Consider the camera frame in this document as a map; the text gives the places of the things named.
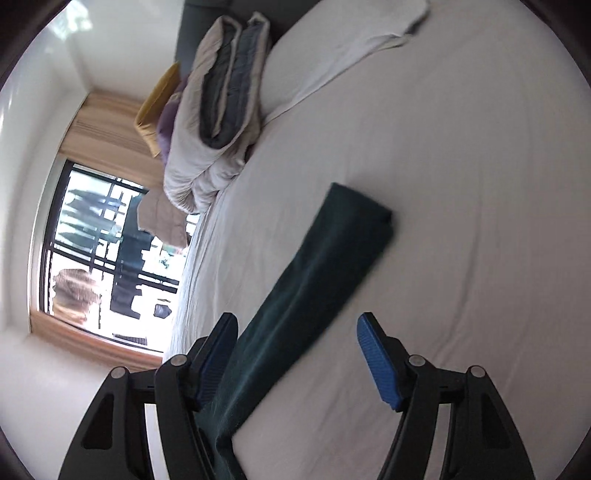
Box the row of grey hanging clothes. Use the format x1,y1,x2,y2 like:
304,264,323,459
60,187,127,247

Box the purple pillow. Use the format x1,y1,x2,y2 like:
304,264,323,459
156,76,190,158

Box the folded beige grey duvet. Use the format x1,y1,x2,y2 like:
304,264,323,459
164,13,273,214

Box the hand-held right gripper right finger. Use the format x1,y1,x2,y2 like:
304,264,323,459
356,312,536,480

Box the dark green fleece garment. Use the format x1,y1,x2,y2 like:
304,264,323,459
196,182,394,480

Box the dark hanging clothes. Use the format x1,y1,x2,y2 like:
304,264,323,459
111,226,155,319

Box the white pillow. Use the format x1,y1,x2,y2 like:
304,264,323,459
263,0,430,123

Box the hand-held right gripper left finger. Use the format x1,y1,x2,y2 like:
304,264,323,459
58,312,241,480

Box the yellow pillow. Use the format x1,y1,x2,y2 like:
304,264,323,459
135,62,182,158

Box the black framed window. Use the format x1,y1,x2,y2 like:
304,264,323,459
30,159,199,356

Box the brown patterned hanging shirt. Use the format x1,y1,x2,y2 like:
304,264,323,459
53,270,100,328

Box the bed with white sheet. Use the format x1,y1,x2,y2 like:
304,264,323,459
164,0,591,480

